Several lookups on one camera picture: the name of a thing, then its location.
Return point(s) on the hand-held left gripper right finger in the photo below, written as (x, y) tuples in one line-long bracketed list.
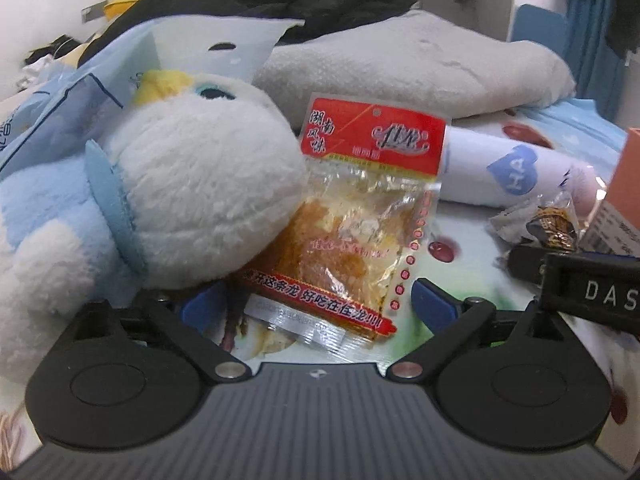
[(435, 305)]

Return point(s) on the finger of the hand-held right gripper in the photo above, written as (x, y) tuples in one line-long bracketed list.
[(527, 262)]

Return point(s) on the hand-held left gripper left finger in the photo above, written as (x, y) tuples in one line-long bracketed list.
[(202, 305)]

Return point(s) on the small candy box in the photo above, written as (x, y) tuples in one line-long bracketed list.
[(550, 220)]

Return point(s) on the red topped clear snack packet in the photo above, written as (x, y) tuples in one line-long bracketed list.
[(360, 220)]

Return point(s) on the pink cardboard box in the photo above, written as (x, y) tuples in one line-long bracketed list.
[(630, 175)]

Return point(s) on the fruit printed bed sheet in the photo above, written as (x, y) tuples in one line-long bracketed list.
[(480, 280)]

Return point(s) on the white tissue roll blue heart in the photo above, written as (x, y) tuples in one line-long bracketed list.
[(500, 170)]

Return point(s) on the blue white plush penguin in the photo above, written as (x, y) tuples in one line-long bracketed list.
[(200, 185)]

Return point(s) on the blue curtain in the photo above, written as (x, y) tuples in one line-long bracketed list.
[(592, 45)]

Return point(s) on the blue chair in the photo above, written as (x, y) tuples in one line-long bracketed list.
[(540, 30)]

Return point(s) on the grey blanket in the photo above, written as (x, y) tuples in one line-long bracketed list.
[(400, 65)]

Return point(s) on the light blue plastic bag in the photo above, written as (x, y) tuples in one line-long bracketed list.
[(165, 45)]

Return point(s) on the dark hanging clothes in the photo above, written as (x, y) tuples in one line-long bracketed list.
[(625, 10)]

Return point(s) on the pile of clothes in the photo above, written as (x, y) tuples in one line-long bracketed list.
[(47, 57)]

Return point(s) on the black jacket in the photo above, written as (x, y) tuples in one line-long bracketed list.
[(325, 0)]

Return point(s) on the metal wall plate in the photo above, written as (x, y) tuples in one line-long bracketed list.
[(94, 12)]

